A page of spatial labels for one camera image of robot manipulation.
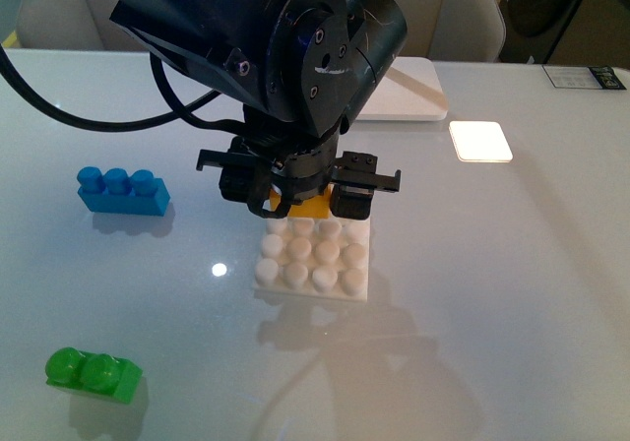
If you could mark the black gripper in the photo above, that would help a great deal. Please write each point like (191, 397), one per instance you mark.
(271, 187)

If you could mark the yellow toy block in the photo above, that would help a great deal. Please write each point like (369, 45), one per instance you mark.
(315, 208)

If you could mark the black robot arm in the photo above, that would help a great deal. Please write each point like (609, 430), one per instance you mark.
(302, 70)

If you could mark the blue toy block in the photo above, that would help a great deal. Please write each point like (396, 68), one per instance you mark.
(117, 192)

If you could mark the green toy block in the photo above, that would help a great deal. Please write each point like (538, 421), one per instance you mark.
(97, 374)

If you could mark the white desk lamp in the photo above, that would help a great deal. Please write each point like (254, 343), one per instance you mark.
(410, 90)

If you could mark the beige chair right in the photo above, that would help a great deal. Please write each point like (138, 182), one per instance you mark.
(453, 30)

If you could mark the beige chair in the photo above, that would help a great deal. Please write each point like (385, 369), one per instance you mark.
(71, 25)
(453, 30)

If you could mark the beige chair left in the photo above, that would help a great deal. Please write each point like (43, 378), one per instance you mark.
(71, 25)

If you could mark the black label sticker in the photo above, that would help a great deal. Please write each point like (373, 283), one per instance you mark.
(583, 77)

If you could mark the white studded base plate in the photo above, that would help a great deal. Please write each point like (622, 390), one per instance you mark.
(327, 258)

